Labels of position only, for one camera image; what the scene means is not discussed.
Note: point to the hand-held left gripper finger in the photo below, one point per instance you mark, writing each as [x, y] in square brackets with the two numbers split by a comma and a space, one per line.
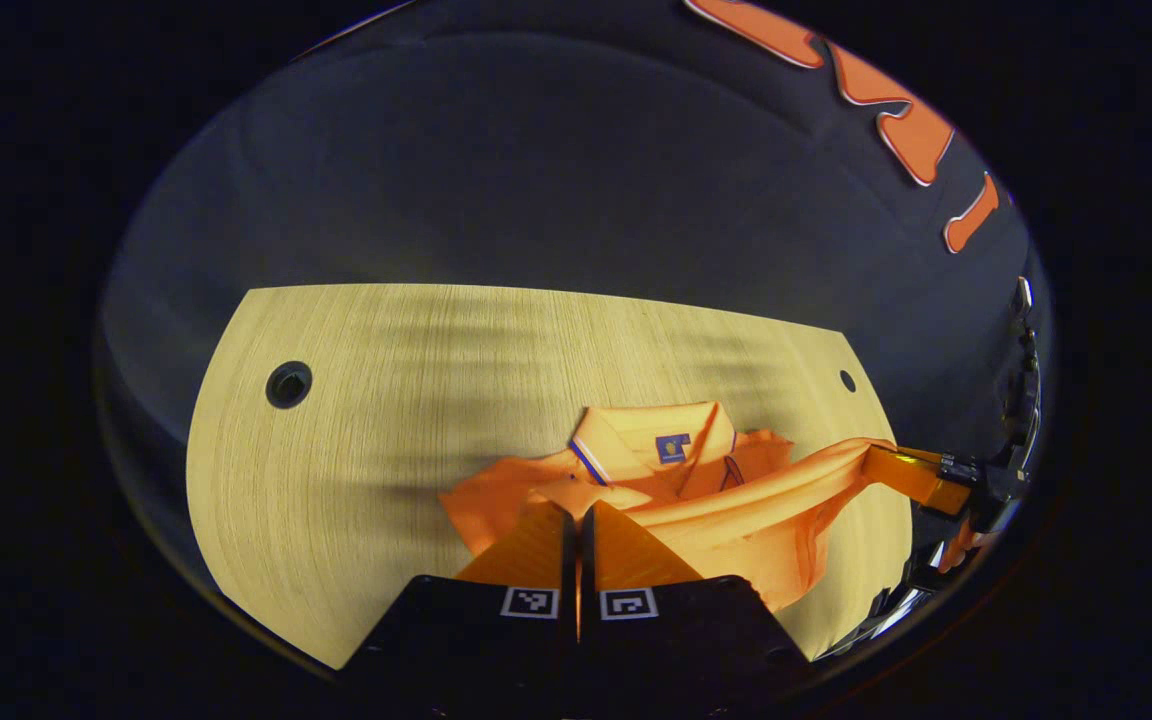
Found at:
[587, 560]
[570, 560]

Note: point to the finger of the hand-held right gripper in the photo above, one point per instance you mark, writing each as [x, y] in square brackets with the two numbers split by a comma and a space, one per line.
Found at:
[921, 478]
[966, 545]

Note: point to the orange T-shirt with striped collar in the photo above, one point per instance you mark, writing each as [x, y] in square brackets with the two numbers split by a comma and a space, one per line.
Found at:
[736, 530]

